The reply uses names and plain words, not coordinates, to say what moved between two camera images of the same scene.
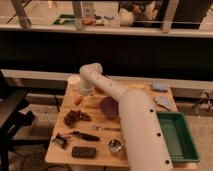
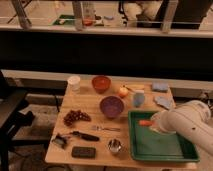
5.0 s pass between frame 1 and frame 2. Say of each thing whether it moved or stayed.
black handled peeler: stayed
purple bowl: stayed
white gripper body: moved
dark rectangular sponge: stayed
